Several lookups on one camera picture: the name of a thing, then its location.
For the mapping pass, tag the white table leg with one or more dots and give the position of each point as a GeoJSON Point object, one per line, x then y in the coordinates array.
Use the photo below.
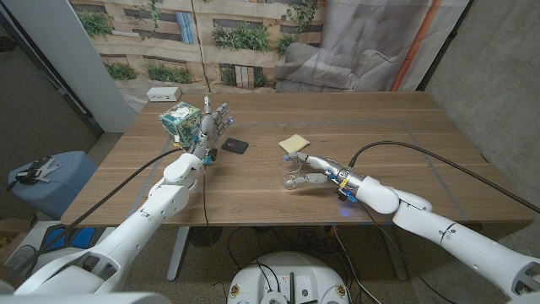
{"type": "Point", "coordinates": [177, 257]}

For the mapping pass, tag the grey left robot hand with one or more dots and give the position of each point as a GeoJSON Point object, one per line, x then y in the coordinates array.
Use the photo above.
{"type": "Point", "coordinates": [207, 126]}

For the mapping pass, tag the teal floral tissue box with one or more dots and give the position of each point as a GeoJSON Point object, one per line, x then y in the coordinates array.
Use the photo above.
{"type": "Point", "coordinates": [179, 122]}

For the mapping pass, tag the black round floor object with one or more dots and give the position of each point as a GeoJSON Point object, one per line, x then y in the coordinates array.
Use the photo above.
{"type": "Point", "coordinates": [205, 236]}

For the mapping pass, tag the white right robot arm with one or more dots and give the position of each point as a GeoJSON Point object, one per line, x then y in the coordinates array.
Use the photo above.
{"type": "Point", "coordinates": [464, 247]}

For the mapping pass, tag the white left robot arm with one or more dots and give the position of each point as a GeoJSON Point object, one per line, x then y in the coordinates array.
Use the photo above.
{"type": "Point", "coordinates": [139, 228]}

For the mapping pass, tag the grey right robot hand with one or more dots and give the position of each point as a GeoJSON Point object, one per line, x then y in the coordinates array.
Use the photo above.
{"type": "Point", "coordinates": [348, 179]}

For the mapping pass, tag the printed fabric backdrop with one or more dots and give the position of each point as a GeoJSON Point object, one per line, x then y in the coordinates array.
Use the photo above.
{"type": "Point", "coordinates": [253, 63]}

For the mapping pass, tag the white robot torso base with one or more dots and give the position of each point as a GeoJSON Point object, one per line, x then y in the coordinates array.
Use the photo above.
{"type": "Point", "coordinates": [291, 270]}

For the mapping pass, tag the blue padded stool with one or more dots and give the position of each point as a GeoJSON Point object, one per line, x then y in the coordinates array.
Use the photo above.
{"type": "Point", "coordinates": [63, 186]}

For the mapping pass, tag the grey table leg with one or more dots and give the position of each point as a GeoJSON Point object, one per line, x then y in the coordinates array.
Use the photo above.
{"type": "Point", "coordinates": [394, 253]}

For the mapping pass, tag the blue and black bag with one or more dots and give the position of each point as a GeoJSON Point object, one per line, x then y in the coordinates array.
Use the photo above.
{"type": "Point", "coordinates": [82, 237]}

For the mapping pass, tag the clear glass beaker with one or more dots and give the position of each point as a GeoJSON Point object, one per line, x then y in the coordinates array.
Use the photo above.
{"type": "Point", "coordinates": [291, 169]}

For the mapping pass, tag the yellow sponge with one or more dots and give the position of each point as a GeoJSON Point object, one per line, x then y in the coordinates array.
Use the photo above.
{"type": "Point", "coordinates": [294, 143]}

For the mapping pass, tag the black and white device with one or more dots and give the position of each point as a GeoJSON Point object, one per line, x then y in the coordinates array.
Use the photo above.
{"type": "Point", "coordinates": [40, 171]}

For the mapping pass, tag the white power strip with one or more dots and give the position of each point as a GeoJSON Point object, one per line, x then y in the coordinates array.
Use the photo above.
{"type": "Point", "coordinates": [163, 94]}

